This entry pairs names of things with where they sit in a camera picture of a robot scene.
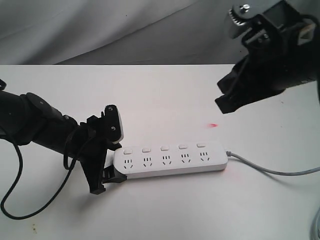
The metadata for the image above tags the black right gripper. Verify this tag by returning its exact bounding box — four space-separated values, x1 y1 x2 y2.
214 13 320 115

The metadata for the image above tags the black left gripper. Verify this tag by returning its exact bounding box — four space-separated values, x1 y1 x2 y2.
76 114 127 195

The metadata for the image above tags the white five-outlet power strip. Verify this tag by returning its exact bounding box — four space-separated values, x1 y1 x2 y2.
113 141 228 180

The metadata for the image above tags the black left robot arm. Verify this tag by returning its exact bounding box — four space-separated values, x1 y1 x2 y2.
0 81 127 195

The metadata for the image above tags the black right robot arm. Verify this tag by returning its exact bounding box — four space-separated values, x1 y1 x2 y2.
215 0 320 114

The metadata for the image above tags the grey backdrop cloth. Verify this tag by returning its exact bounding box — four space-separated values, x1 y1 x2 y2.
0 0 247 65

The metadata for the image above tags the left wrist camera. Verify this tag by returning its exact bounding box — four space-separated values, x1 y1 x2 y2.
104 104 124 145

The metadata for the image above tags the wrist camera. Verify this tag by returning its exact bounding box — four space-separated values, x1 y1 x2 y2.
225 0 320 51
104 104 124 145

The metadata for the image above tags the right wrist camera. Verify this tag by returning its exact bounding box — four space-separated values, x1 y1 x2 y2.
225 0 320 51

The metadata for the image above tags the grey power cord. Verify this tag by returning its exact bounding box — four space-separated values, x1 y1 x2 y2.
224 150 320 240

